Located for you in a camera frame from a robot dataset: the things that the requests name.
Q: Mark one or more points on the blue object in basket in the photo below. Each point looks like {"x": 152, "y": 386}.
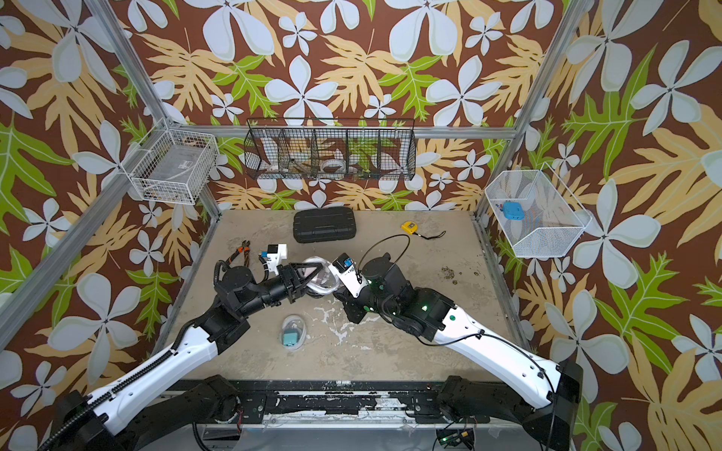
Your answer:
{"x": 513, "y": 211}

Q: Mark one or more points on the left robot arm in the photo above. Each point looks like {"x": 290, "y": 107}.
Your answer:
{"x": 123, "y": 414}

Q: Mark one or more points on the yellow tape measure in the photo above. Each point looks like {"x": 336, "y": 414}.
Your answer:
{"x": 412, "y": 229}

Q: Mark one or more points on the orange black pliers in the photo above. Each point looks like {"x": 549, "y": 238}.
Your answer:
{"x": 244, "y": 251}

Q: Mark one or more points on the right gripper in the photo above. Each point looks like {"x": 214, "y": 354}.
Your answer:
{"x": 352, "y": 303}

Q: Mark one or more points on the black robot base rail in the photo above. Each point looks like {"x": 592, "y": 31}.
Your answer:
{"x": 339, "y": 403}

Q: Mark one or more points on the black hard case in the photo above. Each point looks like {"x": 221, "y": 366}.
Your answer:
{"x": 324, "y": 225}

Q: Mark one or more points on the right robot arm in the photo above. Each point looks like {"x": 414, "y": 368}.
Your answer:
{"x": 539, "y": 394}

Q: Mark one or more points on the white wire basket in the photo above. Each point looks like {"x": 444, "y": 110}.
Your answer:
{"x": 171, "y": 164}

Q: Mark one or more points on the white mesh basket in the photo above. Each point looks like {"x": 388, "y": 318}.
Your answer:
{"x": 555, "y": 217}

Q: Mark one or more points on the black wire basket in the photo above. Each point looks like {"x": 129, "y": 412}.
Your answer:
{"x": 311, "y": 148}

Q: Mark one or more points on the teal charger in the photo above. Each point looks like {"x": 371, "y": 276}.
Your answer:
{"x": 290, "y": 339}

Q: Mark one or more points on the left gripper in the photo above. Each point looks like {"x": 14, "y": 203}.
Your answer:
{"x": 295, "y": 286}

